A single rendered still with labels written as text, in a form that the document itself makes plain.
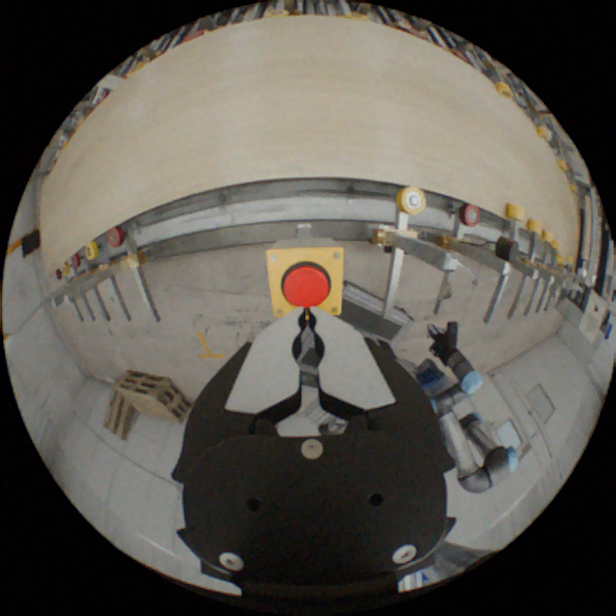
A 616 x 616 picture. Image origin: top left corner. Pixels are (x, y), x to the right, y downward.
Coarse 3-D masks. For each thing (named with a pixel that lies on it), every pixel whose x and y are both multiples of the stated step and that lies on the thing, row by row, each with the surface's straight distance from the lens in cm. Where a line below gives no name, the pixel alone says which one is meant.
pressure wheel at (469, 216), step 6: (468, 204) 72; (462, 210) 71; (468, 210) 71; (474, 210) 73; (462, 216) 70; (468, 216) 71; (474, 216) 72; (462, 222) 72; (468, 222) 71; (474, 222) 73
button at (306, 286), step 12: (288, 276) 16; (300, 276) 15; (312, 276) 15; (324, 276) 16; (288, 288) 16; (300, 288) 16; (312, 288) 16; (324, 288) 16; (288, 300) 17; (300, 300) 16; (312, 300) 16
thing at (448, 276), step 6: (456, 210) 76; (456, 216) 75; (456, 222) 75; (456, 228) 75; (462, 228) 76; (456, 234) 75; (462, 234) 76; (444, 276) 78; (450, 276) 77; (444, 282) 78; (450, 282) 79; (438, 294) 81; (438, 300) 81; (444, 300) 81; (438, 306) 81; (444, 306) 83; (438, 312) 82
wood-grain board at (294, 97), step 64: (192, 64) 85; (256, 64) 69; (320, 64) 67; (384, 64) 75; (448, 64) 102; (128, 128) 88; (192, 128) 63; (256, 128) 54; (320, 128) 53; (384, 128) 58; (448, 128) 72; (512, 128) 118; (64, 192) 143; (128, 192) 76; (192, 192) 57; (448, 192) 65; (512, 192) 98; (64, 256) 147
